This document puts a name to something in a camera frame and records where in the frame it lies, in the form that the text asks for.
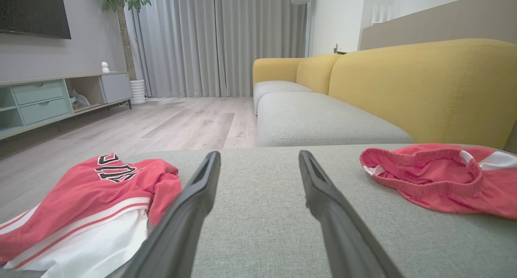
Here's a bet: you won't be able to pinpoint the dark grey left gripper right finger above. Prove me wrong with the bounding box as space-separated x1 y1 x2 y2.
298 150 404 278

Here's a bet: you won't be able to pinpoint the large grey sofa chaise cushion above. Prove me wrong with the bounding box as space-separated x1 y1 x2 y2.
0 144 517 278

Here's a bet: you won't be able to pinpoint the grey sofa seat cushion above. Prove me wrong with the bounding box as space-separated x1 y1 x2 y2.
257 92 413 147
253 80 313 115

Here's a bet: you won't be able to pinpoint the grey pleated curtain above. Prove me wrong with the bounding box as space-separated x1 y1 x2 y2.
125 0 308 99

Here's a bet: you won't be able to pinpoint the wide yellow sofa backrest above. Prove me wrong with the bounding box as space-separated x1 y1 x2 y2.
328 38 517 150

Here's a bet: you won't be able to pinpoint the red basketball jersey number 23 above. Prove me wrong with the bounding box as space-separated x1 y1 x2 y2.
0 153 182 278

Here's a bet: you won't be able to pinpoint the crumpled bag in cabinet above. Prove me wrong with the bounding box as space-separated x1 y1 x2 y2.
69 89 90 109

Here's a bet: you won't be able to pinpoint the green indoor tree plant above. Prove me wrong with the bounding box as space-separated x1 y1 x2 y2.
94 0 153 81

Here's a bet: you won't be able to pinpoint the pale green TV cabinet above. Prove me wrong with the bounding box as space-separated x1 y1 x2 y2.
0 72 133 140

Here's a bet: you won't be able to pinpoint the narrow yellow sofa backrest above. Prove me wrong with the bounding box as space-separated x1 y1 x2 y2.
296 54 343 95

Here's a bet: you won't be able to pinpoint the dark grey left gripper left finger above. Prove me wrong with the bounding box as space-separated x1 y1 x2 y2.
121 151 222 278

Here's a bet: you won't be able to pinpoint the red basketball shorts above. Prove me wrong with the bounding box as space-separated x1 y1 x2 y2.
359 143 517 220

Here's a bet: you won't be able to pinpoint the black wall television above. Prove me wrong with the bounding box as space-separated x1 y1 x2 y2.
0 0 72 40

